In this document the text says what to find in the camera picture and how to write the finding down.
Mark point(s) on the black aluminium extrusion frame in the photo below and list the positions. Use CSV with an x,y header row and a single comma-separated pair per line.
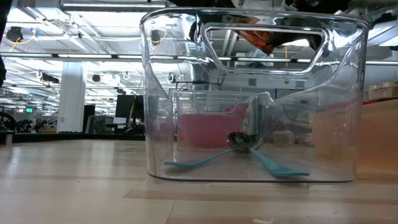
x,y
77,137

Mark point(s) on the long ceiling light strip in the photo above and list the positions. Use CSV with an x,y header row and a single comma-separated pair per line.
x,y
84,56

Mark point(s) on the green exit sign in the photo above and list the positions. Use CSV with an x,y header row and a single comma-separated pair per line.
x,y
29,109

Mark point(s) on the cardboard boxes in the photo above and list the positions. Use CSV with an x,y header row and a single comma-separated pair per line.
x,y
384,91

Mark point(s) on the white building column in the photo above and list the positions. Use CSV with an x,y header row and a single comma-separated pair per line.
x,y
71,99

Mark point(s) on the pink bowl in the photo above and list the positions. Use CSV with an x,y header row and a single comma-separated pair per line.
x,y
208,130

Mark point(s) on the orange plastic tray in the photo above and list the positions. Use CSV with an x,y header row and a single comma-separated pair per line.
x,y
379,137

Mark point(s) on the black ceiling camera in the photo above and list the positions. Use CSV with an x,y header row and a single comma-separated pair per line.
x,y
14,33

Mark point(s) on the red yellow snack packet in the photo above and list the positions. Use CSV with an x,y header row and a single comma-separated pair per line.
x,y
237,109

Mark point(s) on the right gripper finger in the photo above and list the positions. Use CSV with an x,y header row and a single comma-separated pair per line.
x,y
295,40

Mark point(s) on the black computer monitor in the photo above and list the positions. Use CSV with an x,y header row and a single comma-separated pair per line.
x,y
127,107

